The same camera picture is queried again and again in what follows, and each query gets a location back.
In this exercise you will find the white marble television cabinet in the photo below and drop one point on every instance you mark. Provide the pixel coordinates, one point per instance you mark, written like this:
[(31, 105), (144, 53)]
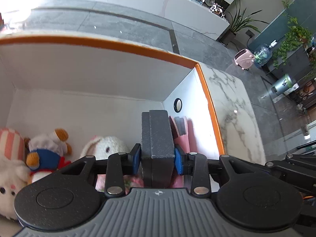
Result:
[(148, 5)]

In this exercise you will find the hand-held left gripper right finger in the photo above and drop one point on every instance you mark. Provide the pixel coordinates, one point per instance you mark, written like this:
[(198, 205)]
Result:
[(179, 161)]

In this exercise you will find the long-leaved potted plant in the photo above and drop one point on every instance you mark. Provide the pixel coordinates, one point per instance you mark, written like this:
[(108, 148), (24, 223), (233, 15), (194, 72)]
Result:
[(228, 37)]

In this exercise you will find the dark grey textured box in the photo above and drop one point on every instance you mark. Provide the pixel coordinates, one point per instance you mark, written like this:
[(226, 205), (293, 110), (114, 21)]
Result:
[(158, 138)]

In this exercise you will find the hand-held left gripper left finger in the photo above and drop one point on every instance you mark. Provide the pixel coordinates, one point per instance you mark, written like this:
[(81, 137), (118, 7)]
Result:
[(135, 159)]

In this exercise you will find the duck plush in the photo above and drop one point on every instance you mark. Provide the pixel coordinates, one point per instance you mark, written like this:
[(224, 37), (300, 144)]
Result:
[(47, 153)]

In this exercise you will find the black wall socket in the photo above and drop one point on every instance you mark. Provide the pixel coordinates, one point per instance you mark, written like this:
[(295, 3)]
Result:
[(250, 33)]

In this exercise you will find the orange cardboard box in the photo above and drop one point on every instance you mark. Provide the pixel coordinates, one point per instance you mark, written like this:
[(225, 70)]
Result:
[(98, 74)]

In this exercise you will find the clear water jug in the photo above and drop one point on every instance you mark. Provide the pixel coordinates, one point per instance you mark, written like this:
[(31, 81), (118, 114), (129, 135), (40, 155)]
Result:
[(263, 54)]

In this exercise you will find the green trailing vine plant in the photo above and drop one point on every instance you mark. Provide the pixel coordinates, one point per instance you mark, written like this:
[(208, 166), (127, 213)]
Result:
[(293, 39)]

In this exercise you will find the white plush with striped hat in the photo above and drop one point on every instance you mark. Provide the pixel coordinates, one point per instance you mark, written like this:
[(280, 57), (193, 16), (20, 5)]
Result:
[(12, 177)]

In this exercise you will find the pink heater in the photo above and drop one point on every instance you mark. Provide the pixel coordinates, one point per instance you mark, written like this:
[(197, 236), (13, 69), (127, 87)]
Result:
[(244, 59)]

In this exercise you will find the pink pouch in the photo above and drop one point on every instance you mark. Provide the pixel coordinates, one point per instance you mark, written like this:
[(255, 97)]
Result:
[(184, 140)]

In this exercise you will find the black and white cow figurine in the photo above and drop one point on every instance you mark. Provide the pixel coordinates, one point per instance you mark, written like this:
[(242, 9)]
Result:
[(218, 9)]

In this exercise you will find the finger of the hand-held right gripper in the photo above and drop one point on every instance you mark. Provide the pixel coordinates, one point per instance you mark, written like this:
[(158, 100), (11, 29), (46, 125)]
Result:
[(301, 161), (293, 177)]

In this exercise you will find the dark grey cabinet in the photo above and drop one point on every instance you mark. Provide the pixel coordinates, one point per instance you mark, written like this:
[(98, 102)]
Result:
[(291, 61)]

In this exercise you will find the silver trash can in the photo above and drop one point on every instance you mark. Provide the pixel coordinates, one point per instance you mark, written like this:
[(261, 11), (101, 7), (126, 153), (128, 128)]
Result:
[(282, 84)]

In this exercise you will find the white bunny plush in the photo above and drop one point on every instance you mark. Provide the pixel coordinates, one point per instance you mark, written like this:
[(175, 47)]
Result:
[(111, 145)]

